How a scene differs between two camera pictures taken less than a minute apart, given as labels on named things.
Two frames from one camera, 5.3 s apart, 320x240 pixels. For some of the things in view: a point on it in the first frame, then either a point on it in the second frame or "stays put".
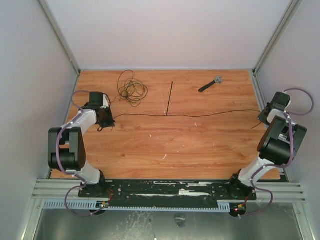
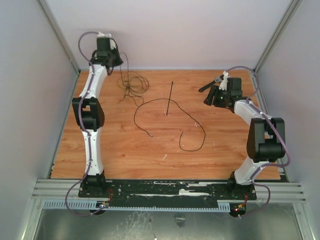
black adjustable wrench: [217, 79] stays put
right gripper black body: [263, 116] → [213, 94]
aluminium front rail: [67, 190] stays put
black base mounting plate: [235, 193] stays put
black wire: [191, 115] → [181, 108]
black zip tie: [169, 99] stays put
